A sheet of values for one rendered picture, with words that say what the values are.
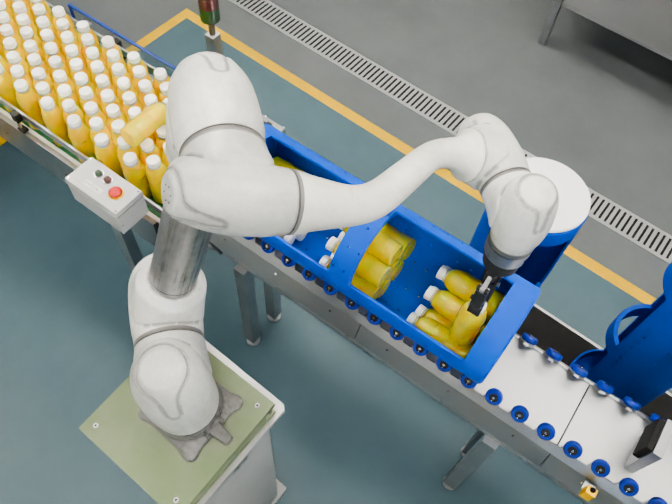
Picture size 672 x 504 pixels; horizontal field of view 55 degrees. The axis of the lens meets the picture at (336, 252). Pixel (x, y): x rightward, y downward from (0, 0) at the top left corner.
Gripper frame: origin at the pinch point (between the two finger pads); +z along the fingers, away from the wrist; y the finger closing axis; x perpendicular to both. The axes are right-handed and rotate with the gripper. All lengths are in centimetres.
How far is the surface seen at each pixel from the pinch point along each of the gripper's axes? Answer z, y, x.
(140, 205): 20, -20, 93
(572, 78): 127, 234, 35
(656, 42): 98, 253, 6
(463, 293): 15.6, 8.0, 5.4
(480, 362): 12.4, -7.5, -7.3
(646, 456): 23, 1, -51
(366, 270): 14.9, -1.9, 28.9
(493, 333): 6.1, -2.5, -6.3
